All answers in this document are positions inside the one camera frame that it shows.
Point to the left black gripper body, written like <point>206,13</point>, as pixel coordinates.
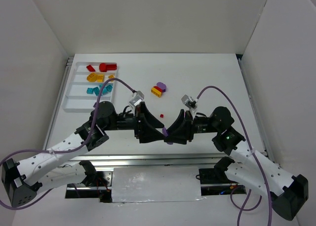
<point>138,123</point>

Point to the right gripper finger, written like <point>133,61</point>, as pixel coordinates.
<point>177,137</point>
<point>177,123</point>

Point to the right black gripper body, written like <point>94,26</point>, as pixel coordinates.
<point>189,125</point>

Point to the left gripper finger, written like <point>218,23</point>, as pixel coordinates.
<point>150,118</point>
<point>148,134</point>

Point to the yellow long lego brick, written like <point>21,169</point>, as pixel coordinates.
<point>155,92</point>

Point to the teal long lego brick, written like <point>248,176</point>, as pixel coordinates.
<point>104,91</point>

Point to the teal flower lego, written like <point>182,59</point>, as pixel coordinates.
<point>109,88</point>

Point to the purple rounded lego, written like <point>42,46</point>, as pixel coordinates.
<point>161,86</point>

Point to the small yellow square lego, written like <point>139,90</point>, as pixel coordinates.
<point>100,78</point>

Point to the yellow butterfly lego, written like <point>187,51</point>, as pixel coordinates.
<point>92,77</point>

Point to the red rounded picture lego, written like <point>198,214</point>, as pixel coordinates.
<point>103,67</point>

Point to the purple lego brick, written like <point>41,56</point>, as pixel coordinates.
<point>164,131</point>

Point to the small teal lego brick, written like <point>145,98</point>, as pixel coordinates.
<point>96,91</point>

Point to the red rectangular lego brick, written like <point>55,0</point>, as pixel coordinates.
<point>111,67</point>

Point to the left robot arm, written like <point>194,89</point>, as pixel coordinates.
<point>23,180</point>

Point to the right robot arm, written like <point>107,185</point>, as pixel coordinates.
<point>243,164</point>

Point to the white divided sorting tray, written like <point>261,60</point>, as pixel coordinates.
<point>85,80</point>

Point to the white taped cover plate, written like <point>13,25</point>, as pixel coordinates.
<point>155,184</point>

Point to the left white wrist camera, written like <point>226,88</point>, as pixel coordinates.
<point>136,98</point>

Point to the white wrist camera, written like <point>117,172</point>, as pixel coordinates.
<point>191,104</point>
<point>136,98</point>

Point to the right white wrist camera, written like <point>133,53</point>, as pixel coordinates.
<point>191,104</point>

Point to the aluminium front rail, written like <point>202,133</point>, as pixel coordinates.
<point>149,159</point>

